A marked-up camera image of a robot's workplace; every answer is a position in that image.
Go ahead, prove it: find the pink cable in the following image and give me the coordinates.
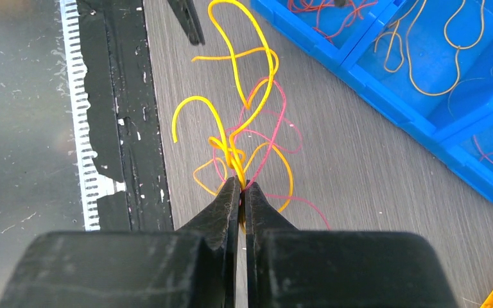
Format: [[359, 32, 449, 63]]
[[212, 76, 493, 230]]

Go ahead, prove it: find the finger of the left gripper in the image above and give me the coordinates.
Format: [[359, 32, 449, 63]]
[[168, 0, 205, 46]]

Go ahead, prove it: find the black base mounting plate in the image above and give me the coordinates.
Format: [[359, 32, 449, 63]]
[[77, 1, 174, 232]]

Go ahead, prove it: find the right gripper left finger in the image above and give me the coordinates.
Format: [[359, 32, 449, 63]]
[[0, 177, 241, 307]]

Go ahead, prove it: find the yellow cable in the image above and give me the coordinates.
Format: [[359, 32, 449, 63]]
[[171, 0, 487, 235]]

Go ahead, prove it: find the blue three-compartment plastic bin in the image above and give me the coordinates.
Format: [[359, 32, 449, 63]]
[[250, 1, 493, 203]]

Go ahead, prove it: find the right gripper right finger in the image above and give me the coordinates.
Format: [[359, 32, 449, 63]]
[[243, 182, 458, 307]]

